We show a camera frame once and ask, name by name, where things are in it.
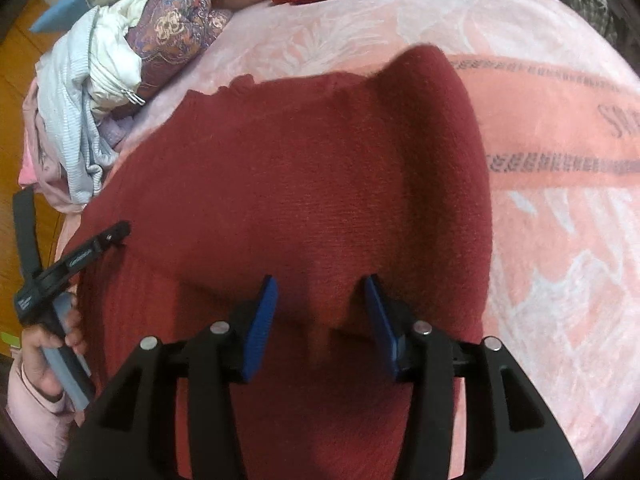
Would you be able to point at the pale pink knit garment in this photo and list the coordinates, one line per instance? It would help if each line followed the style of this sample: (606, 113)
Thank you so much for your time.
(51, 176)

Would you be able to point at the pink floral bed blanket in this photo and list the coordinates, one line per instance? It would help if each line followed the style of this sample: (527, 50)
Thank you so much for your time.
(558, 114)

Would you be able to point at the lavender small cloth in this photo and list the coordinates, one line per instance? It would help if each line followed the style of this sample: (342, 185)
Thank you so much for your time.
(114, 131)

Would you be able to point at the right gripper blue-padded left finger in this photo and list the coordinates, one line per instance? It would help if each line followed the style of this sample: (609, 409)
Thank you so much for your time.
(130, 429)

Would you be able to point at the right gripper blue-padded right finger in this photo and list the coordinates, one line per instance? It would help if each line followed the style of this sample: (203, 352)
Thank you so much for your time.
(510, 432)

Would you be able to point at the cream white garment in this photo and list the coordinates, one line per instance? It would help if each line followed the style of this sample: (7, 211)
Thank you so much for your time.
(114, 68)

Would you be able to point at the dark red knit sweater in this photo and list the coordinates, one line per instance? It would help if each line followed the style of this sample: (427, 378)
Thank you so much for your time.
(319, 182)

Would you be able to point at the white ribbed knit garment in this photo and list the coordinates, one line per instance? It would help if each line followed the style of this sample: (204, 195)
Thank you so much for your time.
(64, 105)

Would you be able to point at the dark plaid garment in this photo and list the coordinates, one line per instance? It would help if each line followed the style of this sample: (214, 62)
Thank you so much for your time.
(598, 15)

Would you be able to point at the bright pink folded cloth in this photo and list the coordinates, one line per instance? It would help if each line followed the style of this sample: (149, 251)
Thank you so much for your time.
(27, 175)

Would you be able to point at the left forearm pink sleeve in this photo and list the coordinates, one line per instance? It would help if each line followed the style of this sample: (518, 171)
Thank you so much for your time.
(43, 424)

